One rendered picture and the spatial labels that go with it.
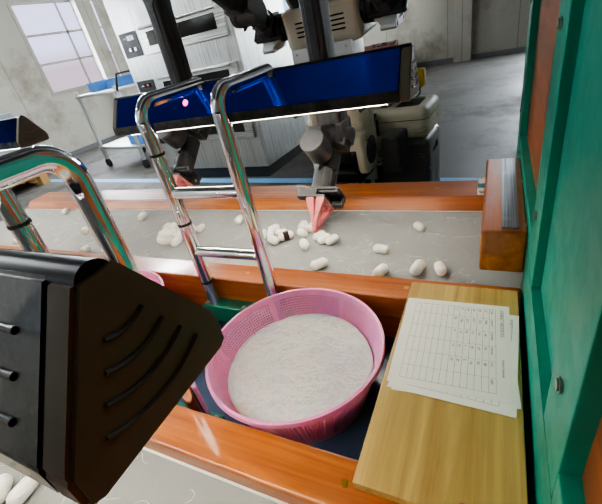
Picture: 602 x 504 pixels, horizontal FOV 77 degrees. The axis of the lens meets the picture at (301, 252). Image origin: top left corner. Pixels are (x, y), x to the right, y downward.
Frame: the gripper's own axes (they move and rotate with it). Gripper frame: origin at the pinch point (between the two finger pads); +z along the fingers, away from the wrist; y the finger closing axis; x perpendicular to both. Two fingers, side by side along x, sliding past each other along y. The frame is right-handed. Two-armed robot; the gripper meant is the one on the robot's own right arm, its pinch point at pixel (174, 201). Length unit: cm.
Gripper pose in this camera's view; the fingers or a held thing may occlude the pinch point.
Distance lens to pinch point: 114.9
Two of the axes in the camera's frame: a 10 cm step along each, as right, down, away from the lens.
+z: -1.7, 9.6, -2.3
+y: 9.0, 0.5, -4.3
